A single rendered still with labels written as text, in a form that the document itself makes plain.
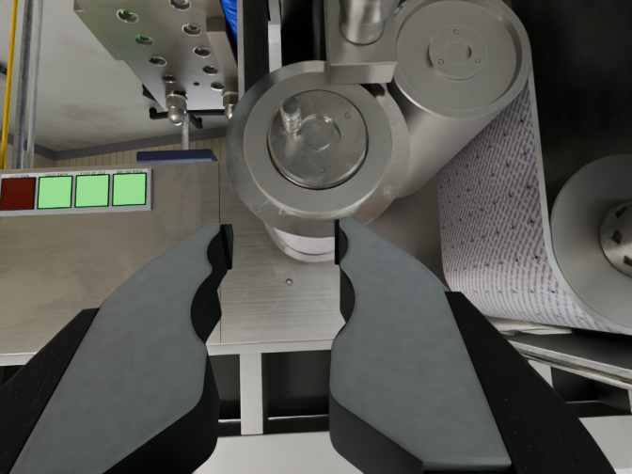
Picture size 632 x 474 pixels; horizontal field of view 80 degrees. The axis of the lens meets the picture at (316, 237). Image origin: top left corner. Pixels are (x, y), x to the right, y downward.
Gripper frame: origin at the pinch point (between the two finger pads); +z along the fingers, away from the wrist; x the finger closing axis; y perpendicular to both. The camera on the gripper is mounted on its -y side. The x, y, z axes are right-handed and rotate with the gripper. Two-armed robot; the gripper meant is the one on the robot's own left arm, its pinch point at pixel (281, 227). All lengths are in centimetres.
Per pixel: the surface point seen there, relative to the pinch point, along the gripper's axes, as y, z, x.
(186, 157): 73, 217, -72
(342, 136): 2.4, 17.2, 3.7
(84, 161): 108, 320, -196
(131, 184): 18, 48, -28
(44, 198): 20, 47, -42
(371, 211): 7.8, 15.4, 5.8
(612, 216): 8.4, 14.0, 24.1
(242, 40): -3.6, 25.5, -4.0
